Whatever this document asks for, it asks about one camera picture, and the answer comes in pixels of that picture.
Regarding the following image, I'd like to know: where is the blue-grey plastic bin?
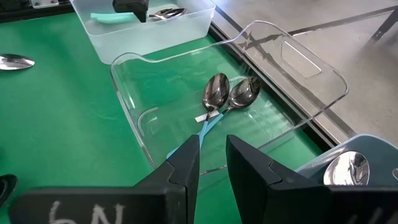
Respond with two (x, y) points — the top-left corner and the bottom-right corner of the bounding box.
(295, 133), (398, 187)

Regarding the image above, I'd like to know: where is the blue-handled metal spoon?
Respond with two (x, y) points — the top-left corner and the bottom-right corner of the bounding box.
(0, 174), (19, 207)
(197, 72), (231, 147)
(165, 76), (262, 160)

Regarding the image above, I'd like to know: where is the orange-handled metal spoon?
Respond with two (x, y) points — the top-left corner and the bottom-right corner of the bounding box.
(0, 54), (36, 71)
(323, 151), (371, 187)

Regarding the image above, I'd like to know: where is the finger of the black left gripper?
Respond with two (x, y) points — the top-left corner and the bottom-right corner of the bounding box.
(111, 0), (150, 24)

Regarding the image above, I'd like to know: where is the green table mat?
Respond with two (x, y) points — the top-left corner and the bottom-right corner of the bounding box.
(0, 12), (324, 224)

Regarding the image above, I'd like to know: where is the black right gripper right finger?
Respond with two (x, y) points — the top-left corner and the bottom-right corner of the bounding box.
(225, 133), (398, 224)

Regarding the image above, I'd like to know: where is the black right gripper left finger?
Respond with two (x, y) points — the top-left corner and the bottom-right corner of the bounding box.
(8, 133), (201, 224)

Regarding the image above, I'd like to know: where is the clear plastic bin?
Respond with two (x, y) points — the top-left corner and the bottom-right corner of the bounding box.
(110, 20), (349, 177)

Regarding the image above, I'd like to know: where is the frosted white plastic bin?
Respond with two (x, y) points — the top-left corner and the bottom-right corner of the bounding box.
(70, 0), (216, 65)

